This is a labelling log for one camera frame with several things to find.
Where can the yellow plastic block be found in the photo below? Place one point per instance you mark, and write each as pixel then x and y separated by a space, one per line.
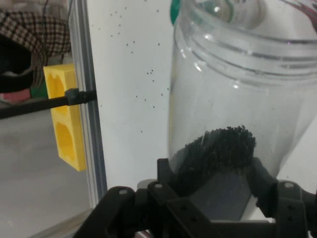
pixel 74 138

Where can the aluminium frame rail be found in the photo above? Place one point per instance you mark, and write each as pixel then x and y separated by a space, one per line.
pixel 89 124

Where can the clear plastic jar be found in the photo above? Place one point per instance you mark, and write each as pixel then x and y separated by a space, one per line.
pixel 223 99

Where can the checkered brown cloth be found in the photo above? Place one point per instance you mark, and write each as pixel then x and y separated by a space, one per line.
pixel 29 32

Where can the pink red item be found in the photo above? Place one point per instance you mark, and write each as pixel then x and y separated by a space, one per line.
pixel 12 96

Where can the spice bottle with green cap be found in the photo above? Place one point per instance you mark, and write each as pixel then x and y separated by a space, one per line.
pixel 174 12

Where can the black seed pile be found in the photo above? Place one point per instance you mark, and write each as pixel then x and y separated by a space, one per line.
pixel 223 153

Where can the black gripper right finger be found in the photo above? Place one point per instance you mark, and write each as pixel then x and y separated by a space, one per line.
pixel 292 210

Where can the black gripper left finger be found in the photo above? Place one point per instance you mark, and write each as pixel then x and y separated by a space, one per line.
pixel 128 213

